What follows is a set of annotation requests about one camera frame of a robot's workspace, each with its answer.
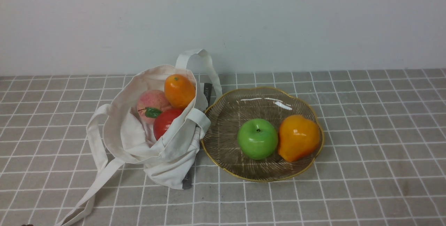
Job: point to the red apple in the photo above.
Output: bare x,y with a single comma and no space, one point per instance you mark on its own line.
163,122

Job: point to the orange mandarin fruit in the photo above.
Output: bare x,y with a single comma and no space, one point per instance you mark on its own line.
179,91

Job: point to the gold rimmed glass plate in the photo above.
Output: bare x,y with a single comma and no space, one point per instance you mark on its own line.
233,109

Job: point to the pink peach with leaf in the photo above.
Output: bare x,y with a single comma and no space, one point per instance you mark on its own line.
151,104

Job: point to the green apple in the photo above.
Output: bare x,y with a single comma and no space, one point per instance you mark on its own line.
257,139

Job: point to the white cloth tote bag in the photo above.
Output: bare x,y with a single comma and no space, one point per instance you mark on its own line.
117,137

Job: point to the orange yellow pear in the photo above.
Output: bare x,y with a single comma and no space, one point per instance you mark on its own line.
298,137

